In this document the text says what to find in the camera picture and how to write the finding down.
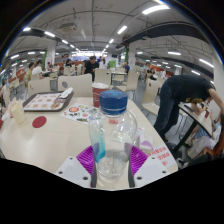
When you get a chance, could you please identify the ceiling strip lights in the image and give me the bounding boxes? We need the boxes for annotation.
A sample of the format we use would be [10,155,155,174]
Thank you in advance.
[0,3,216,76]

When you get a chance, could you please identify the beige wooden chair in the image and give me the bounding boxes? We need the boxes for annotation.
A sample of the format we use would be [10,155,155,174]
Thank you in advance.
[57,73,93,98]
[27,77,52,98]

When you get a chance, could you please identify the cream paper cup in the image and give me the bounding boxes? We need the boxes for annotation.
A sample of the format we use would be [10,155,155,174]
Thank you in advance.
[9,99,27,126]

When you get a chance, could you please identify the person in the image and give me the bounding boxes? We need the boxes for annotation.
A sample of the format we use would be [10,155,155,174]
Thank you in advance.
[81,55,100,82]
[24,61,35,88]
[31,59,44,76]
[153,74,224,141]

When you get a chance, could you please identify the red lidded paper drink cup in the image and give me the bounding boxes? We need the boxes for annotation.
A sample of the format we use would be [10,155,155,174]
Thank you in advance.
[91,82,110,109]

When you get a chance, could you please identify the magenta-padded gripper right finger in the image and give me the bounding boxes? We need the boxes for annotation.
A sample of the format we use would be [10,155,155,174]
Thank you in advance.
[128,145,169,189]

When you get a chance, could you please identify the dark brown food tray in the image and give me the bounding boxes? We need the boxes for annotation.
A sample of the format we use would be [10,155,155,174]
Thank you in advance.
[22,90,75,112]

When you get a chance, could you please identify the flat round red coaster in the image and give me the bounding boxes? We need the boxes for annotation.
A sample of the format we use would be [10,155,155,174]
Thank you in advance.
[31,115,48,129]

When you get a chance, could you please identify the colourful printed leaflet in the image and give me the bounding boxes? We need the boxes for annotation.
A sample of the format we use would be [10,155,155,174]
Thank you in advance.
[60,102,99,125]

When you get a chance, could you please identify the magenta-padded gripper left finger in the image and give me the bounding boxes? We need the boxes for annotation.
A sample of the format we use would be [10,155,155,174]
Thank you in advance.
[54,145,98,189]

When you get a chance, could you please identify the ceiling air conditioner unit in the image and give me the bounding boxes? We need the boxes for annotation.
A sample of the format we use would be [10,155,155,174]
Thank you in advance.
[59,21,78,33]

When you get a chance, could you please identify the printed paper tray liner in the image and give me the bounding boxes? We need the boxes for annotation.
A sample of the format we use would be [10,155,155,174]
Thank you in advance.
[24,93,64,110]

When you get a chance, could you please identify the white red-lettered table label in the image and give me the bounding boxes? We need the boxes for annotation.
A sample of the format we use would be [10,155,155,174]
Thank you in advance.
[148,144,178,169]

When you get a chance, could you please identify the clear blue-capped water bottle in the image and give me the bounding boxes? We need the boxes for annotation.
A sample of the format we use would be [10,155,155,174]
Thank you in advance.
[87,89,138,181]

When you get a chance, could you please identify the white paper napkin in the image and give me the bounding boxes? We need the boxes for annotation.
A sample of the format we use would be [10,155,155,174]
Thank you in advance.
[59,87,74,99]

